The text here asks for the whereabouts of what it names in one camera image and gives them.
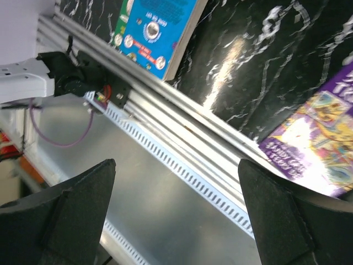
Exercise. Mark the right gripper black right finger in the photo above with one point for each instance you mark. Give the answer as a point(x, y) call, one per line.
point(293, 224)

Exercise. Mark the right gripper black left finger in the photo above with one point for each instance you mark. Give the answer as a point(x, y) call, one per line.
point(61, 224)

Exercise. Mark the light blue paperback book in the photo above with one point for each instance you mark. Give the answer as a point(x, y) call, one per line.
point(158, 32)

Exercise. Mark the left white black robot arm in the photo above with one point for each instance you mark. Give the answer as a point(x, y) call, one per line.
point(49, 74)

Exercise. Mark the purple 52-storey treehouse book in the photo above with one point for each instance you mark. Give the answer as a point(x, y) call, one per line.
point(313, 147)

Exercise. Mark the black marble pattern mat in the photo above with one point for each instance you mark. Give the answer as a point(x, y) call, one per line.
point(250, 63)

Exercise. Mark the dark green paperback book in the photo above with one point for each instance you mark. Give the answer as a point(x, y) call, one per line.
point(121, 24)

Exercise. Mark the white slotted cable duct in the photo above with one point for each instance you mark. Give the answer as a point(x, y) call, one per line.
point(166, 209)

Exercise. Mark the aluminium mounting rail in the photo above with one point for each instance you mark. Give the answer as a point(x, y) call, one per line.
point(202, 140)

